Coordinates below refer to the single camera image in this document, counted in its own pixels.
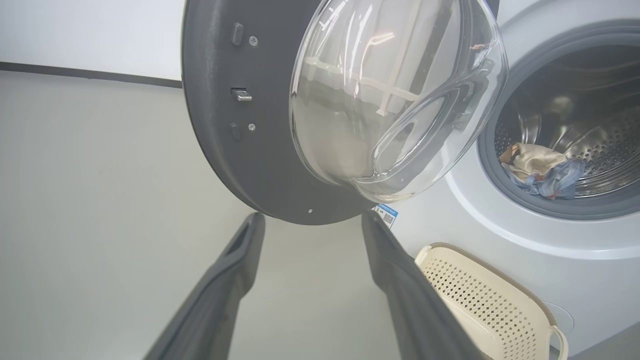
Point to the cream cloth garment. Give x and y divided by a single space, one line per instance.
532 160

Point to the blue and cream garment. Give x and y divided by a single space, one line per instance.
562 180

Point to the metal door latch hook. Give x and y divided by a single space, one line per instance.
242 94

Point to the dark round glass washer door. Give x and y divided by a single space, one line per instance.
235 165

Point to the grey rubber door seal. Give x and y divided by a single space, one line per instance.
505 195

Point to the perforated steel washer drum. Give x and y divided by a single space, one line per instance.
610 145

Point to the cream plastic laundry basket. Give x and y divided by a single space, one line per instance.
480 300

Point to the blue energy label sticker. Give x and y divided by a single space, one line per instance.
386 215

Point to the round white filter cover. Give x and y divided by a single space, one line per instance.
560 317

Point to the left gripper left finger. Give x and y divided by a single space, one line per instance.
215 300

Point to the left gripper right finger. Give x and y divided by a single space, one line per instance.
415 310

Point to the white front-load washing machine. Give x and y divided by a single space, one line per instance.
550 260

